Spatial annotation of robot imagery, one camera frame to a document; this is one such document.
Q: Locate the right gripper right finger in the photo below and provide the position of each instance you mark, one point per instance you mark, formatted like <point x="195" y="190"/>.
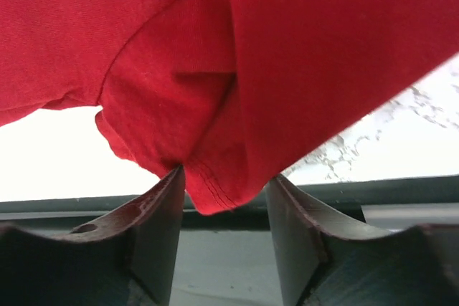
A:
<point x="325" y="257"/>

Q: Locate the dark red t shirt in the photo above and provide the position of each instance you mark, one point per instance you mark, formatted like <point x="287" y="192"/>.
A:
<point x="235" y="91"/>

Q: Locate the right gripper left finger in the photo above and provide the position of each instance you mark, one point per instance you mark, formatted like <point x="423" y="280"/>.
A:
<point x="125" y="257"/>

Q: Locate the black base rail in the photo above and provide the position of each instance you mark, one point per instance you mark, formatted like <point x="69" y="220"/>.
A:
<point x="348" y="197"/>

